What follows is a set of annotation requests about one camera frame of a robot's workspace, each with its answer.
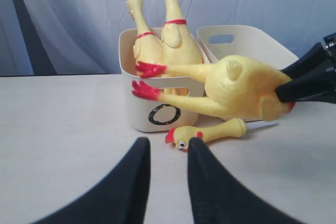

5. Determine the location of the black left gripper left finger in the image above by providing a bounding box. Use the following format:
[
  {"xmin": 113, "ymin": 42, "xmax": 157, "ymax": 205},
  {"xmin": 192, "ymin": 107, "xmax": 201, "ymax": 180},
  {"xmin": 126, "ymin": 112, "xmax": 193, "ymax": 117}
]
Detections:
[{"xmin": 38, "ymin": 137, "xmax": 151, "ymax": 224}]

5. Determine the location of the headless yellow chicken body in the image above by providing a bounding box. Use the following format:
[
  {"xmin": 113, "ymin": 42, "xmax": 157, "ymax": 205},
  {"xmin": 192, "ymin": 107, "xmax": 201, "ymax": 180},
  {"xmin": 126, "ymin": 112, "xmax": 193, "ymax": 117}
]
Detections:
[{"xmin": 132, "ymin": 55, "xmax": 295, "ymax": 121}]

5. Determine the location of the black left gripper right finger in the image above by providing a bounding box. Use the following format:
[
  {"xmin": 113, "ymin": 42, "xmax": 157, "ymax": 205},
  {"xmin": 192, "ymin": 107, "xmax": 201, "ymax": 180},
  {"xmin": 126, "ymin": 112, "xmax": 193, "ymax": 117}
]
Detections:
[{"xmin": 187, "ymin": 137, "xmax": 300, "ymax": 224}]

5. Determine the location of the yellow rubber chicken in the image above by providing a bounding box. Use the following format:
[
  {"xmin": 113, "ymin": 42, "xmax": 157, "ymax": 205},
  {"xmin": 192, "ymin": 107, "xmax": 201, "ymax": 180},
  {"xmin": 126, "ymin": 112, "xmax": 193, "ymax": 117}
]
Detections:
[
  {"xmin": 159, "ymin": 0, "xmax": 204, "ymax": 96},
  {"xmin": 127, "ymin": 0, "xmax": 163, "ymax": 65}
]

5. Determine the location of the detached yellow chicken head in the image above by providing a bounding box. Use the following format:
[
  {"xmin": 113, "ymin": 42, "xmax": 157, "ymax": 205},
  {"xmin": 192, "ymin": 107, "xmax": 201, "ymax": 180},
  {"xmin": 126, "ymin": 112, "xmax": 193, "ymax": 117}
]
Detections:
[{"xmin": 165, "ymin": 118, "xmax": 247, "ymax": 152}]

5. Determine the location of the cream bin marked O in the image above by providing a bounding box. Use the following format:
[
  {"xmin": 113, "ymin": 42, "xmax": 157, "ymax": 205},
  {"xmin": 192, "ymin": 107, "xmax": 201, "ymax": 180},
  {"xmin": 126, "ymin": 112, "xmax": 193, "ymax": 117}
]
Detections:
[{"xmin": 118, "ymin": 28, "xmax": 204, "ymax": 132}]

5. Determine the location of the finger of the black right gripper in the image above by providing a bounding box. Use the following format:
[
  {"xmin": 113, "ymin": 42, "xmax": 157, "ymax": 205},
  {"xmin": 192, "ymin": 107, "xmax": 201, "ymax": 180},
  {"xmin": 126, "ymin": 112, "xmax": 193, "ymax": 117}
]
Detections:
[
  {"xmin": 275, "ymin": 59, "xmax": 335, "ymax": 103},
  {"xmin": 281, "ymin": 42, "xmax": 327, "ymax": 77}
]

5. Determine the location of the cream bin marked X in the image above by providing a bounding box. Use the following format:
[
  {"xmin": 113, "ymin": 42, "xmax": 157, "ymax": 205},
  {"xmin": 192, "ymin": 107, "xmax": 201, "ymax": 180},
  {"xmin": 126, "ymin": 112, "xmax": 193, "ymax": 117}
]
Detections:
[{"xmin": 196, "ymin": 25, "xmax": 298, "ymax": 71}]

